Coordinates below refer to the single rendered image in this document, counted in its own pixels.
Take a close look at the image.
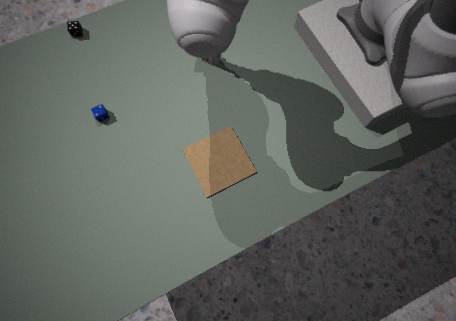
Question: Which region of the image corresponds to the black die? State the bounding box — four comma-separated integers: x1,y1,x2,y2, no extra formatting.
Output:
67,21,83,37

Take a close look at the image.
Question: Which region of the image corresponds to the tan mottled mat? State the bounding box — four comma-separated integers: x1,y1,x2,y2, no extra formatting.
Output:
182,126,257,197

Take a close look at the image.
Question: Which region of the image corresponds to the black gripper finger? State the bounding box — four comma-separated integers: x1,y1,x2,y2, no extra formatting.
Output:
214,54,221,65

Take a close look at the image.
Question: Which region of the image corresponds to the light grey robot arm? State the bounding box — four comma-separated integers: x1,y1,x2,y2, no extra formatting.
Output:
167,0,456,117

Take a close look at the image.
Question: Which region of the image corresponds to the blue die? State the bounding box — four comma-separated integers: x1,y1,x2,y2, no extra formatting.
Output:
91,104,109,122

